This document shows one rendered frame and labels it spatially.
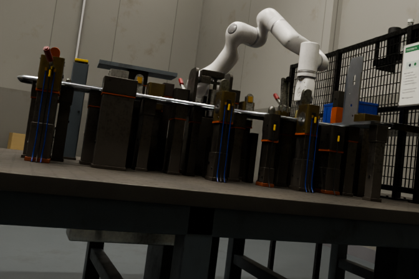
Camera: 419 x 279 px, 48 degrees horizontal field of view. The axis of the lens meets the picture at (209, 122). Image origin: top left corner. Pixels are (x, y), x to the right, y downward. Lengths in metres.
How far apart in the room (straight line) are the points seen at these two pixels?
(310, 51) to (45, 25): 7.93
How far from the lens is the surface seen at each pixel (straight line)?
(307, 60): 2.10
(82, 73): 2.22
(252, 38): 2.43
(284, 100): 2.29
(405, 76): 2.47
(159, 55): 9.94
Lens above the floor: 0.79
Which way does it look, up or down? 4 degrees up
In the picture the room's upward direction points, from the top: 7 degrees clockwise
